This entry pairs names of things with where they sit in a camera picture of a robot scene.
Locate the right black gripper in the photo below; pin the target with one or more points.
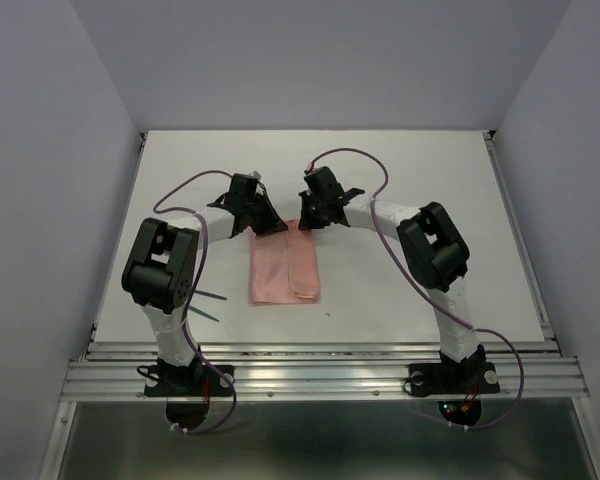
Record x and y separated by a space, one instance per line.
305 221

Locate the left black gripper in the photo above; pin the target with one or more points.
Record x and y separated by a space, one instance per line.
273 223

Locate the pink satin napkin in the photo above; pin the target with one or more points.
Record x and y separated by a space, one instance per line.
284 267

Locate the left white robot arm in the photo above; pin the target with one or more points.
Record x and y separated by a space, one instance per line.
170 249

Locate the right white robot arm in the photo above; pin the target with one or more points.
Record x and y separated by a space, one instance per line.
436 254

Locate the teal plastic utensil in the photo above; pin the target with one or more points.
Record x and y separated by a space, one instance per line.
210 295

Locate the teal plastic spoon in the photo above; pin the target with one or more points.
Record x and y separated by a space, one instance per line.
203 314

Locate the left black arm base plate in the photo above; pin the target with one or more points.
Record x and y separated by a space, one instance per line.
172 382

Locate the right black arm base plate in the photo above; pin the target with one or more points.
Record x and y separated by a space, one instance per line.
427 379

